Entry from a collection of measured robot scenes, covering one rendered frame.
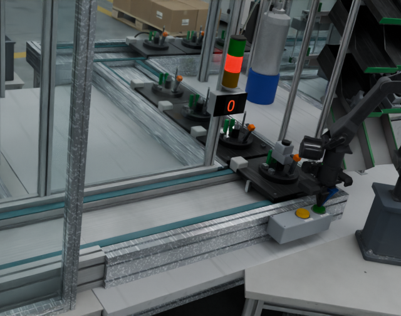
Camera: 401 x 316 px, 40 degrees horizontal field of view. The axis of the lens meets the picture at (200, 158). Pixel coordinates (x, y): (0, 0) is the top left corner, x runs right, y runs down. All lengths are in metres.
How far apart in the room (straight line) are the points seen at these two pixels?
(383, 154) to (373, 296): 0.67
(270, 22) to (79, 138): 1.69
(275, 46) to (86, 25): 1.74
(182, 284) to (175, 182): 0.39
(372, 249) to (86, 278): 0.88
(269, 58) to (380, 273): 1.31
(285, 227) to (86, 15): 0.89
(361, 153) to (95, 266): 1.08
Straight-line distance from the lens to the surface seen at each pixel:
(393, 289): 1.73
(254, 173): 1.86
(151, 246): 1.45
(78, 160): 1.16
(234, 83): 1.71
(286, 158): 1.84
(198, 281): 1.53
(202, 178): 1.81
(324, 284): 1.64
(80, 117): 1.11
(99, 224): 1.59
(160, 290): 1.48
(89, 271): 1.42
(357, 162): 2.04
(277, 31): 2.68
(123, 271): 1.45
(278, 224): 1.65
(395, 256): 1.83
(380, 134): 2.18
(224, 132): 2.07
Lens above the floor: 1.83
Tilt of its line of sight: 27 degrees down
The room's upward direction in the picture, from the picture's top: 10 degrees clockwise
